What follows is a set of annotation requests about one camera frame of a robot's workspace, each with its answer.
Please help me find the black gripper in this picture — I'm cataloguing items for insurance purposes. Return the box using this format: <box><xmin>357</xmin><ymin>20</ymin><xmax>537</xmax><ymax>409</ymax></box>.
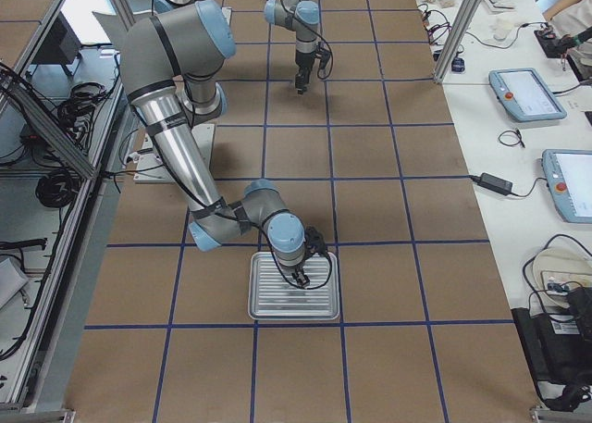
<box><xmin>294</xmin><ymin>42</ymin><xmax>330</xmax><ymax>94</ymax></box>
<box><xmin>290</xmin><ymin>226</ymin><xmax>327</xmax><ymax>288</ymax></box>

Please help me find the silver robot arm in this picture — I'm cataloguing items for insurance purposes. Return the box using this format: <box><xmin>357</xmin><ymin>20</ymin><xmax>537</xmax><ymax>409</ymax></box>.
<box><xmin>119</xmin><ymin>0</ymin><xmax>328</xmax><ymax>289</ymax></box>
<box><xmin>150</xmin><ymin>0</ymin><xmax>332</xmax><ymax>108</ymax></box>

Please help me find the silver ribbed metal tray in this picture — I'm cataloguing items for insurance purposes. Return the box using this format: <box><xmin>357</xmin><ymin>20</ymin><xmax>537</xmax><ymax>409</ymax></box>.
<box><xmin>248</xmin><ymin>252</ymin><xmax>340</xmax><ymax>321</ymax></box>

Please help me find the black power adapter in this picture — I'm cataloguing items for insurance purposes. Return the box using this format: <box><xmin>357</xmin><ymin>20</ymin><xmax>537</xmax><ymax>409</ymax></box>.
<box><xmin>469</xmin><ymin>172</ymin><xmax>512</xmax><ymax>196</ymax></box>

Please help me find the far blue teach pendant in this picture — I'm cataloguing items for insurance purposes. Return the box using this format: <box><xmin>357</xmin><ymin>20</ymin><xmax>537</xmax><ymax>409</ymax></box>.
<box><xmin>488</xmin><ymin>68</ymin><xmax>567</xmax><ymax>122</ymax></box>

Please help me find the blue teach pendant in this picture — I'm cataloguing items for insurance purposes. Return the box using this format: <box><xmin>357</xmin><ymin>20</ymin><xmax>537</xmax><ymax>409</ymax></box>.
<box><xmin>488</xmin><ymin>68</ymin><xmax>567</xmax><ymax>122</ymax></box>
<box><xmin>541</xmin><ymin>149</ymin><xmax>591</xmax><ymax>224</ymax></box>

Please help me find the near blue teach pendant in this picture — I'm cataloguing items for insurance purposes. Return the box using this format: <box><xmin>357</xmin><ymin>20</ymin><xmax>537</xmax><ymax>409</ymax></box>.
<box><xmin>541</xmin><ymin>149</ymin><xmax>591</xmax><ymax>224</ymax></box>

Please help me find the aluminium frame post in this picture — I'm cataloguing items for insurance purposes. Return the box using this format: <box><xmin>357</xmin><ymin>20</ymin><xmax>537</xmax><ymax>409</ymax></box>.
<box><xmin>433</xmin><ymin>0</ymin><xmax>481</xmax><ymax>84</ymax></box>

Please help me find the black looped cable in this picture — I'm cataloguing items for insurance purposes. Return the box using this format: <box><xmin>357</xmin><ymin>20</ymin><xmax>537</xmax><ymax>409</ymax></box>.
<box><xmin>498</xmin><ymin>128</ymin><xmax>525</xmax><ymax>149</ymax></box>

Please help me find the aluminium side frame rail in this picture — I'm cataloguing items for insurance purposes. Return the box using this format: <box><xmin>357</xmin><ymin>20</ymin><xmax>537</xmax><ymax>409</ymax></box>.
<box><xmin>1</xmin><ymin>59</ymin><xmax>121</xmax><ymax>412</ymax></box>

